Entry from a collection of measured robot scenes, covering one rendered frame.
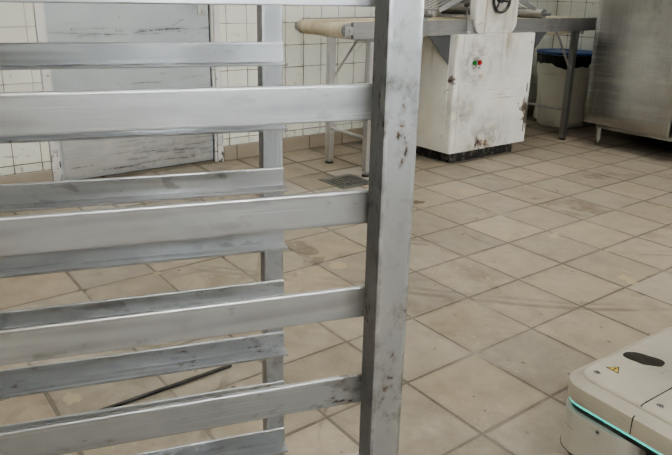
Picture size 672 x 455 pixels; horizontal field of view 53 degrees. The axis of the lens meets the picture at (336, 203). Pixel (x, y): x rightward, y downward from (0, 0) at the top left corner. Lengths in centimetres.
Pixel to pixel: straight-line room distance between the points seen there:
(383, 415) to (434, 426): 131
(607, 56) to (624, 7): 36
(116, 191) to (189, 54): 21
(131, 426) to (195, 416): 5
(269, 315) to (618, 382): 129
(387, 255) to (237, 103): 18
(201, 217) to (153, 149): 388
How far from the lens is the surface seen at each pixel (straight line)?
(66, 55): 94
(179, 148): 449
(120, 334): 58
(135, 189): 97
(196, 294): 103
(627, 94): 538
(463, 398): 208
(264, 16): 96
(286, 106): 54
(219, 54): 95
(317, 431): 191
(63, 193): 97
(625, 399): 174
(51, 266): 100
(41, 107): 52
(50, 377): 109
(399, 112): 54
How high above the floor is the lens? 114
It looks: 18 degrees down
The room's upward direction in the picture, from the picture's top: 1 degrees clockwise
